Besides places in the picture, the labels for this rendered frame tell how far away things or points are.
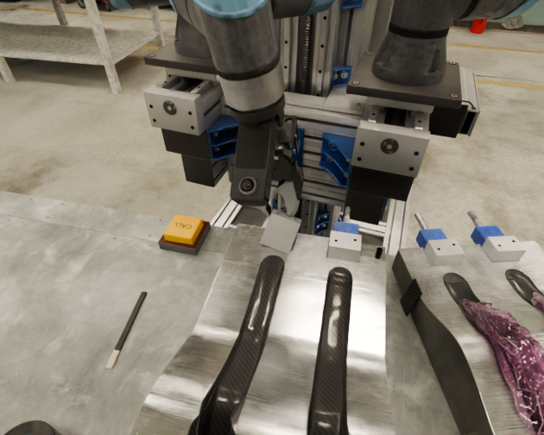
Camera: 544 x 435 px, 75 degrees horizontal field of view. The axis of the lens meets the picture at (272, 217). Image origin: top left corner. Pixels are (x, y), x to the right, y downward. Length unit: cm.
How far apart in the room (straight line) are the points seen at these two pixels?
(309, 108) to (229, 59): 52
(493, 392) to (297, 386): 24
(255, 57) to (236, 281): 32
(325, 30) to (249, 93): 53
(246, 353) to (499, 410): 31
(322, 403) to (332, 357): 8
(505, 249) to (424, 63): 38
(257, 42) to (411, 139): 41
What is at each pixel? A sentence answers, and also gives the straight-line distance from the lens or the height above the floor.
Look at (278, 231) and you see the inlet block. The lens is 56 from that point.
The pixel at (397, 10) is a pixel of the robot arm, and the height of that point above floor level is 116.
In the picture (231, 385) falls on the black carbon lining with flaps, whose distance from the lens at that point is 45.
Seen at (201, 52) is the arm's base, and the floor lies 105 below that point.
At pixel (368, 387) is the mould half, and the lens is 48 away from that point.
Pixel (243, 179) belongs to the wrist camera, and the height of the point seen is 107.
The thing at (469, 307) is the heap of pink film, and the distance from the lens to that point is 61.
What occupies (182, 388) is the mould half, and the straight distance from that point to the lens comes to 44.
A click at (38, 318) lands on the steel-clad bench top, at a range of 73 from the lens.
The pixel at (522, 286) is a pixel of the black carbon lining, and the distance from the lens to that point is 72.
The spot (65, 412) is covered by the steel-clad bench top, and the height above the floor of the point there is 80.
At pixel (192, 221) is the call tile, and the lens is 73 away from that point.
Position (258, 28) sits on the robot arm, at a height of 123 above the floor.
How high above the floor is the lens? 133
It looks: 43 degrees down
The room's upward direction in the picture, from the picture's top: straight up
